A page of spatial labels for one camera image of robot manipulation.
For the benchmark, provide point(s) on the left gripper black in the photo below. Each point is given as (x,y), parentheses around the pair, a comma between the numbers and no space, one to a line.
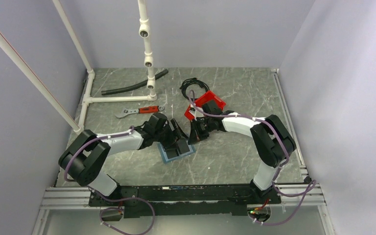
(174,135)

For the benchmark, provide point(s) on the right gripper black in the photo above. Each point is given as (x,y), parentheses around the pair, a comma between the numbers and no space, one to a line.
(196,135)

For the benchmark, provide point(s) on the blue card holder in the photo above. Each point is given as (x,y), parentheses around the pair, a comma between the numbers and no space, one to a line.
(162,154)

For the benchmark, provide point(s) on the black credit card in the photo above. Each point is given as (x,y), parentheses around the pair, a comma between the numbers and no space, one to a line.
(184,148)
(171,154)

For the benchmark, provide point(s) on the red plastic bin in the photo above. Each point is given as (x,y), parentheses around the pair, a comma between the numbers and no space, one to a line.
(199,102)

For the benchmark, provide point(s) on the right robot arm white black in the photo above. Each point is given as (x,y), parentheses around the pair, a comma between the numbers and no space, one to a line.
(273,142)

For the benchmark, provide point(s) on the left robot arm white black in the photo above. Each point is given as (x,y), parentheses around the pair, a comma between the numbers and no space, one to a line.
(83,160)

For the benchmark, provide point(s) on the red handled adjustable wrench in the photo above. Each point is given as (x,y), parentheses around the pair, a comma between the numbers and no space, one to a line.
(144,110)

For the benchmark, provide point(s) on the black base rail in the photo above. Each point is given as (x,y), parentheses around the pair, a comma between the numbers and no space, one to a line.
(138,201)

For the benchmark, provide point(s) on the aluminium rail right side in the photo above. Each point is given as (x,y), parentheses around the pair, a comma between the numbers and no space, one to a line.
(315,197)

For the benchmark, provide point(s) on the white PVC pipe frame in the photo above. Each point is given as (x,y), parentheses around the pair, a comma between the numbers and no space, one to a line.
(144,32)

